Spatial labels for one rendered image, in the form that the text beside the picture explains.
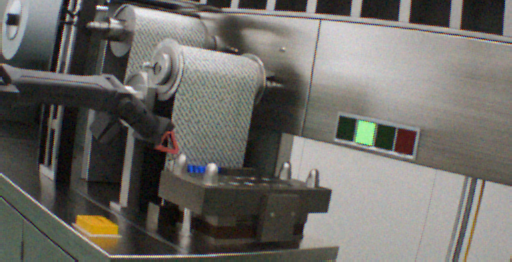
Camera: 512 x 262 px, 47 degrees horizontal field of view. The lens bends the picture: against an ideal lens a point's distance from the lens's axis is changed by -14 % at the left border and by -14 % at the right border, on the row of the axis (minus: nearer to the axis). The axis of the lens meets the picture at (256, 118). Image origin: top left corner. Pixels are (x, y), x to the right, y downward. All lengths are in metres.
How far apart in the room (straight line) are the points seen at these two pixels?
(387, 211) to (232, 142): 2.78
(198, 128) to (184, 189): 0.21
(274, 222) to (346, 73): 0.39
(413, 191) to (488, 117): 2.89
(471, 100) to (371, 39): 0.33
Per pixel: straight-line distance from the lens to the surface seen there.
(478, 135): 1.39
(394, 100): 1.52
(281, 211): 1.52
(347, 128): 1.59
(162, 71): 1.56
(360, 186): 4.50
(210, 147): 1.62
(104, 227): 1.34
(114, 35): 1.76
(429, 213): 4.17
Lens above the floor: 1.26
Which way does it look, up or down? 3 degrees down
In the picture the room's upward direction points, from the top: 10 degrees clockwise
